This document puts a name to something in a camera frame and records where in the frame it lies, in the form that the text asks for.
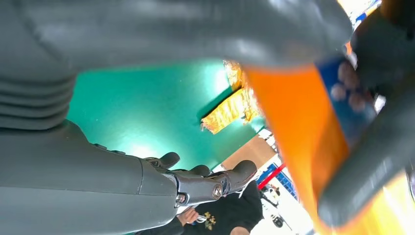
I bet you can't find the red barrier bar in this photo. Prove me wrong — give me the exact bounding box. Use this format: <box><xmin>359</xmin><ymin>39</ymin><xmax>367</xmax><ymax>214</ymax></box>
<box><xmin>257</xmin><ymin>163</ymin><xmax>287</xmax><ymax>190</ymax></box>

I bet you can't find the yellow tape mat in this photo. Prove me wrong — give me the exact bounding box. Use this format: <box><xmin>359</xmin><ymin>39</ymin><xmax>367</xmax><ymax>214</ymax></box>
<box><xmin>200</xmin><ymin>60</ymin><xmax>264</xmax><ymax>135</ymax></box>

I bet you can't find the brown cardboard box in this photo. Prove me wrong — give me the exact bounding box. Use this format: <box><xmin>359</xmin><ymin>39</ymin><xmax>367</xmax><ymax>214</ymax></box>
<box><xmin>221</xmin><ymin>134</ymin><xmax>278</xmax><ymax>171</ymax></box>

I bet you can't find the person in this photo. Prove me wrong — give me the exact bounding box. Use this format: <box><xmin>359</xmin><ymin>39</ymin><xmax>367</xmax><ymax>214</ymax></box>
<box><xmin>139</xmin><ymin>180</ymin><xmax>264</xmax><ymax>235</ymax></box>

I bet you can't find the blue metal rack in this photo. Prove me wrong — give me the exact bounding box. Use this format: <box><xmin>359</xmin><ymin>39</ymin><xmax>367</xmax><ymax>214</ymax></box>
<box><xmin>257</xmin><ymin>162</ymin><xmax>298</xmax><ymax>199</ymax></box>

